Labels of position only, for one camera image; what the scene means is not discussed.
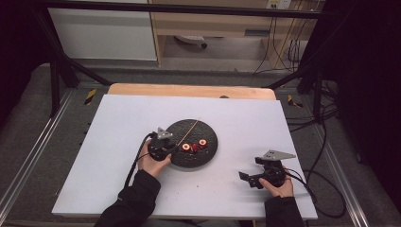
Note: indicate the light wooden desk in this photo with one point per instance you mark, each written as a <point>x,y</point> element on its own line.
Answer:
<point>205,23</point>

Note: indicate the white wall socket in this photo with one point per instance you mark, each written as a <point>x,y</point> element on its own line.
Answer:
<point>279,3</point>

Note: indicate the aluminium floor rail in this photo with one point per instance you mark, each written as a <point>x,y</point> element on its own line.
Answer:
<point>343,179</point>
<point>31,154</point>

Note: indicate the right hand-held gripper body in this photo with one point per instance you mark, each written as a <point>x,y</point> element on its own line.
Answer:
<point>274,171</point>

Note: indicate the person's right hand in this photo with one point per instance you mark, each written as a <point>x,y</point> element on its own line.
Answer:
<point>282,191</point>

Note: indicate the black curtain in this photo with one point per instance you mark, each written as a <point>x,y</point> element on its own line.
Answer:
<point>369,78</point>
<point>19,47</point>

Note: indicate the person's lap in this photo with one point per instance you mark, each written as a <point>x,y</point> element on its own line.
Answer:
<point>195,223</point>

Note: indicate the white table board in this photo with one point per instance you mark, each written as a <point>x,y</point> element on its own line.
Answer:
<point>119,126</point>

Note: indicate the person's left hand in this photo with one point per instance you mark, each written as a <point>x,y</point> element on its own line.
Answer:
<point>153,166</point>

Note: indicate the wooden table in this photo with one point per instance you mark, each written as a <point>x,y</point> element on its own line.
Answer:
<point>176,90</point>

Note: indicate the yellow black floor tape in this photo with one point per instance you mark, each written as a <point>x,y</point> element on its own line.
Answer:
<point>293,101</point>
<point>90,96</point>

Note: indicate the black round plate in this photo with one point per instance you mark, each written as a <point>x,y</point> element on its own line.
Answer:
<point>205,129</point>

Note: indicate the dark red fruit piece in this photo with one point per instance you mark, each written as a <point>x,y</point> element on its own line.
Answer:
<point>194,147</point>

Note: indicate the thin wooden skewer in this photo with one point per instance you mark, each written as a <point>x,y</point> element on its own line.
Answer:
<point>189,132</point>

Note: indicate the white cabinet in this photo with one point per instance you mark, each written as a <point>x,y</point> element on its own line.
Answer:
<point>101,34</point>

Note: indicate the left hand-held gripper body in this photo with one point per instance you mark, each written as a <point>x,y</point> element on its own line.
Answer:
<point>159,148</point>

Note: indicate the black metal frame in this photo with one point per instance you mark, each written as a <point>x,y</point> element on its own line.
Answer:
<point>189,8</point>

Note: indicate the white chair base with caster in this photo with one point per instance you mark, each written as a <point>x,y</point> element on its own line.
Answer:
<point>190,38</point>

